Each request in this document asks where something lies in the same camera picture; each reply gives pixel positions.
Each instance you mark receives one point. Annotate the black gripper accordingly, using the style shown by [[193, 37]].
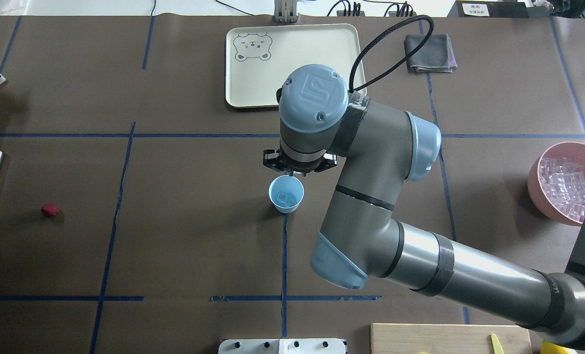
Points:
[[272, 160]]

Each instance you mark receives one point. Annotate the red strawberry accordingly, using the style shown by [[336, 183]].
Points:
[[49, 210]]

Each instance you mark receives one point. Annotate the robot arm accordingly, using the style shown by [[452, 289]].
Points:
[[383, 148]]

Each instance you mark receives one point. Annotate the light blue plastic cup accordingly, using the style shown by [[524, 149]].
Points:
[[286, 184]]

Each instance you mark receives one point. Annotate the pink bowl of ice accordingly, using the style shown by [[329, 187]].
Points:
[[556, 183]]

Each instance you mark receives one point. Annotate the cream bear serving tray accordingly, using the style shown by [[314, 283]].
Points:
[[259, 59]]

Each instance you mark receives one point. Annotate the dark grey folded cloth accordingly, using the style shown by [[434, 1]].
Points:
[[437, 55]]

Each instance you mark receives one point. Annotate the wooden cutting board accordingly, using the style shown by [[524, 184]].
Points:
[[447, 339]]

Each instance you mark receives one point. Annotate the yellow lemon outer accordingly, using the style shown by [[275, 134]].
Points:
[[550, 348]]

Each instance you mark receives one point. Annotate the aluminium frame post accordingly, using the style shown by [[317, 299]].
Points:
[[285, 11]]

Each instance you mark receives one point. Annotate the white camera mast with base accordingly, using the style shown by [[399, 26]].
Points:
[[284, 346]]

